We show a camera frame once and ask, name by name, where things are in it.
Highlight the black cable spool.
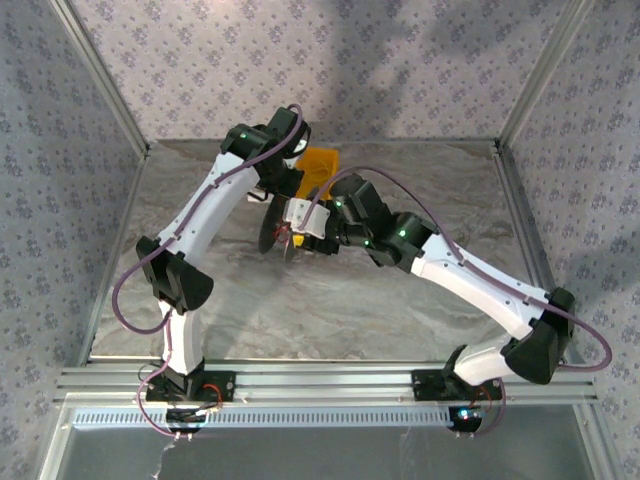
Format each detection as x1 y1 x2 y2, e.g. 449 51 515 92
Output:
257 187 321 264

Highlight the yellow plastic bin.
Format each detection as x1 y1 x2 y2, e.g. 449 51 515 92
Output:
294 145 342 204

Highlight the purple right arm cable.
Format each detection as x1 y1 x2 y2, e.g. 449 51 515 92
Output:
298 166 614 441

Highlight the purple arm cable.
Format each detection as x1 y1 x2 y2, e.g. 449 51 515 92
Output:
298 166 614 441
112 103 306 440

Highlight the aluminium frame rail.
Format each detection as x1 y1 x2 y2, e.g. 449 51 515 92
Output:
149 137 501 147
492 139 594 370
77 142 151 366

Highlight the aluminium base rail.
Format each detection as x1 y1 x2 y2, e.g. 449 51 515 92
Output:
54 358 599 406

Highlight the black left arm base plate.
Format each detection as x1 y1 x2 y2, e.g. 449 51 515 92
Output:
144 369 236 404

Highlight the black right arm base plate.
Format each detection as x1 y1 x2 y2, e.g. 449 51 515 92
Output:
412 368 504 401

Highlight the white slotted cable duct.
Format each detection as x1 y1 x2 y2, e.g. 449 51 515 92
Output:
72 407 454 429

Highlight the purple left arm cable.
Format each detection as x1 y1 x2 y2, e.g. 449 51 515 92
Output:
112 103 306 440

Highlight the aluminium frame post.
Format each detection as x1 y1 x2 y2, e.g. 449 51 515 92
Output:
494 0 596 149
47 0 151 156

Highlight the aluminium frame leg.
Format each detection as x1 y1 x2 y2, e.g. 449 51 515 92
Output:
572 402 624 480
37 399 76 480

